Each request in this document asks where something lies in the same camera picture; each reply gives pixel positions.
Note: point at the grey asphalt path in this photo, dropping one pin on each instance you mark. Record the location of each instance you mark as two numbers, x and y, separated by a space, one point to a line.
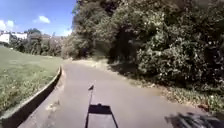
126 96

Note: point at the wood of green trees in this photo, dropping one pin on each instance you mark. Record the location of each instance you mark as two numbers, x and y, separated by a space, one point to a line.
166 43

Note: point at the row of trees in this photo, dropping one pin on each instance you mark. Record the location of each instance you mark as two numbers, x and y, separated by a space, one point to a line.
33 45

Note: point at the grass slope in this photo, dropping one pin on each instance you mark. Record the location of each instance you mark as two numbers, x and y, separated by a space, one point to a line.
23 73

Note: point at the pale concrete kerb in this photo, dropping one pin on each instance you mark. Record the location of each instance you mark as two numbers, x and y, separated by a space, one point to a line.
30 105

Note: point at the white building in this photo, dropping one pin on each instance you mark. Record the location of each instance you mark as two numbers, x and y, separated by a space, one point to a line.
6 37

